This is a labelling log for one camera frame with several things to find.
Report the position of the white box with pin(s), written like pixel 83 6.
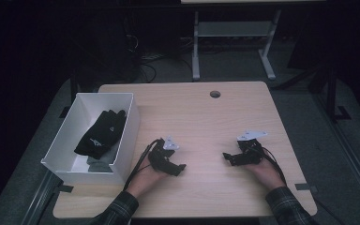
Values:
pixel 75 137

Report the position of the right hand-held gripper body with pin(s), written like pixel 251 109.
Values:
pixel 251 151

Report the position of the black stand leg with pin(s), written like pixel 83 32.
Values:
pixel 332 93

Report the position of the grey mitten with red label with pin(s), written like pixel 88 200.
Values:
pixel 101 162

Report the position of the black glove with white print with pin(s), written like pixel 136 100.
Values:
pixel 101 134

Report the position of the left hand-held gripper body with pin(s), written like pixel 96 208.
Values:
pixel 161 154

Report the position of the person's left hand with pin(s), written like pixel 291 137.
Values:
pixel 145 182

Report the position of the grey metal stand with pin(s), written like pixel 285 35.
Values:
pixel 234 29

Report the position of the person's right hand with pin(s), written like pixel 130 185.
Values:
pixel 267 175

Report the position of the black tape piece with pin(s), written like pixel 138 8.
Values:
pixel 66 188
pixel 306 187

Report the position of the aluminium rail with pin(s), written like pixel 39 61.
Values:
pixel 39 200
pixel 350 156

